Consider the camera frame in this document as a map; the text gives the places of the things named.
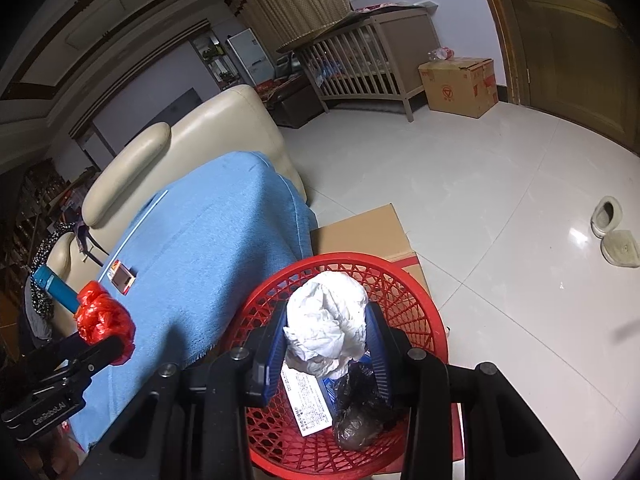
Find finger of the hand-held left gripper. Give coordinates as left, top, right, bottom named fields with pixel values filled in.
left=29, top=331, right=89, bottom=362
left=50, top=336, right=127, bottom=387

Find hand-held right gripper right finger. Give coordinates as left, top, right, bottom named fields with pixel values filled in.
left=366, top=304, right=582, bottom=480

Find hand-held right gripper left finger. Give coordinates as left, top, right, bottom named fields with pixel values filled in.
left=107, top=306, right=291, bottom=480

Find red plastic bag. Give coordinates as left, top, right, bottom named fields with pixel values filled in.
left=74, top=281, right=137, bottom=366

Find blue plastic wrapper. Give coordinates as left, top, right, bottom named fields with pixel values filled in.
left=322, top=376, right=344, bottom=404

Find long white carton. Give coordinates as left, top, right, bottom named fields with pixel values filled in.
left=280, top=362, right=337, bottom=439

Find white tissue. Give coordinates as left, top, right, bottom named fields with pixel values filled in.
left=283, top=270, right=370, bottom=381

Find black plastic bag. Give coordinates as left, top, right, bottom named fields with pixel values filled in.
left=332, top=359, right=399, bottom=451

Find red plastic basket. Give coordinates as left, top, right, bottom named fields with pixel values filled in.
left=230, top=253, right=450, bottom=476

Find dark grey clothes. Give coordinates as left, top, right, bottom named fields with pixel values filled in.
left=19, top=305, right=54, bottom=351

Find blue cylindrical tube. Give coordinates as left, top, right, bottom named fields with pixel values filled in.
left=32, top=265, right=81, bottom=314

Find red and white box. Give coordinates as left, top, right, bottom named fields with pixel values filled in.
left=107, top=258, right=138, bottom=297

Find black dotted garment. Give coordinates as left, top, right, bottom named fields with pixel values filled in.
left=22, top=219, right=76, bottom=319

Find large plain cardboard box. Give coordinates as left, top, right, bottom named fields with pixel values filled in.
left=309, top=203, right=464, bottom=480

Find blue table cloth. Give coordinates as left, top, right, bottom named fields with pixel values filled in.
left=67, top=151, right=319, bottom=454

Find thin white strip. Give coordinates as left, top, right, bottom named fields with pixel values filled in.
left=97, top=189, right=169, bottom=281

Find dark wooden shelf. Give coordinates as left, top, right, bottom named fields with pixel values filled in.
left=0, top=159, right=99, bottom=272

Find cream leather sofa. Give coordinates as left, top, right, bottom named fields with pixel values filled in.
left=47, top=83, right=307, bottom=341

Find dark brown ottoman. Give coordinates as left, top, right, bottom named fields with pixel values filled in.
left=254, top=77, right=326, bottom=129

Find white slipper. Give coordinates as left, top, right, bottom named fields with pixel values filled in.
left=591, top=195, right=624, bottom=240
left=599, top=229, right=640, bottom=267

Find cardboard box with red logo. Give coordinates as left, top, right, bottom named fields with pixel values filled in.
left=417, top=57, right=499, bottom=120

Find white refrigerator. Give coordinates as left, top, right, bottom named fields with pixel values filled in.
left=225, top=28, right=275, bottom=86

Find display shelf with plants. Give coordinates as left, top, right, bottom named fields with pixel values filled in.
left=192, top=32, right=239, bottom=89

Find wooden baby crib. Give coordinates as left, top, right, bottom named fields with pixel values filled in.
left=277, top=7, right=441, bottom=122

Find beige curtain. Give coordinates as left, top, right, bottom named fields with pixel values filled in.
left=224, top=0, right=351, bottom=51

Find wooden door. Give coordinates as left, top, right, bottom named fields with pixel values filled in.
left=472, top=0, right=640, bottom=157

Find purple strapped garment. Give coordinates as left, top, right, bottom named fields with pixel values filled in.
left=69, top=209, right=109, bottom=266

